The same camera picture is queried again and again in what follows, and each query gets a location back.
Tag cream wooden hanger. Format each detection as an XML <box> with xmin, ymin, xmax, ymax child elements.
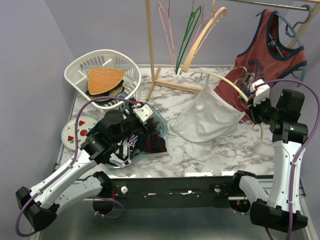
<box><xmin>190</xmin><ymin>70</ymin><xmax>264</xmax><ymax>139</ymax></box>

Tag white tank top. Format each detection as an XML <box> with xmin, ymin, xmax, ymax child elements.
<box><xmin>168</xmin><ymin>71</ymin><xmax>245</xmax><ymax>143</ymax></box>

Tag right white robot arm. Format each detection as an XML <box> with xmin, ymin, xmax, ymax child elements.
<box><xmin>230</xmin><ymin>89</ymin><xmax>308</xmax><ymax>233</ymax></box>

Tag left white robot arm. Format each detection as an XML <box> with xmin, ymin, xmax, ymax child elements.
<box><xmin>15</xmin><ymin>105</ymin><xmax>167</xmax><ymax>232</ymax></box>

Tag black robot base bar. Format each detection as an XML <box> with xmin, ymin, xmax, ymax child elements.
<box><xmin>96</xmin><ymin>176</ymin><xmax>246</xmax><ymax>209</ymax></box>

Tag red graphic tank top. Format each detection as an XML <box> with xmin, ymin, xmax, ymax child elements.
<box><xmin>212</xmin><ymin>9</ymin><xmax>307</xmax><ymax>124</ymax></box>

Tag blue plastic hanger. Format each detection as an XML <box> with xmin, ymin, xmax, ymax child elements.
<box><xmin>276</xmin><ymin>4</ymin><xmax>314</xmax><ymax>88</ymax></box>

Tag tan wooden hanger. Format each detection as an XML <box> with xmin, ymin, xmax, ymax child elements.
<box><xmin>179</xmin><ymin>0</ymin><xmax>228</xmax><ymax>75</ymax></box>

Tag green plastic hanger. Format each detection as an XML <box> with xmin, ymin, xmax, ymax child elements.
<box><xmin>175</xmin><ymin>5</ymin><xmax>202</xmax><ymax>75</ymax></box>

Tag clear blue plastic bin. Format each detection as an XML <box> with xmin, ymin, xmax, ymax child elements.
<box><xmin>103</xmin><ymin>102</ymin><xmax>169</xmax><ymax>169</ymax></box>

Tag wooden clothes rack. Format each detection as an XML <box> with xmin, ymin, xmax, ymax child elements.
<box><xmin>145</xmin><ymin>0</ymin><xmax>320</xmax><ymax>101</ymax></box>

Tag dark hats in basket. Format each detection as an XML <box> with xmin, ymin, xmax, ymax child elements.
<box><xmin>85</xmin><ymin>80</ymin><xmax>125</xmax><ymax>99</ymax></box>

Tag white plastic laundry basket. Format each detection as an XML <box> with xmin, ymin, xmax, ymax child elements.
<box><xmin>64</xmin><ymin>49</ymin><xmax>142</xmax><ymax>101</ymax></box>

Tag watermelon pattern plate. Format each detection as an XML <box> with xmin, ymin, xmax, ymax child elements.
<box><xmin>61</xmin><ymin>115</ymin><xmax>98</xmax><ymax>151</ymax></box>

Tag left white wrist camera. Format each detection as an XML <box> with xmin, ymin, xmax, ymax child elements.
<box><xmin>132</xmin><ymin>102</ymin><xmax>154</xmax><ymax>125</ymax></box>

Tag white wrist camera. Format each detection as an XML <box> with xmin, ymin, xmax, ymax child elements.
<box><xmin>250</xmin><ymin>79</ymin><xmax>270</xmax><ymax>107</ymax></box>
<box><xmin>132</xmin><ymin>102</ymin><xmax>154</xmax><ymax>125</ymax></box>

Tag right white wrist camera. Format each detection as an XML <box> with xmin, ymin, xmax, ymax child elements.
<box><xmin>250</xmin><ymin>79</ymin><xmax>270</xmax><ymax>107</ymax></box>

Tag pink wire hanger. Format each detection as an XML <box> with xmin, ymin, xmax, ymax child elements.
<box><xmin>178</xmin><ymin>0</ymin><xmax>213</xmax><ymax>75</ymax></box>
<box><xmin>158</xmin><ymin>0</ymin><xmax>176</xmax><ymax>70</ymax></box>

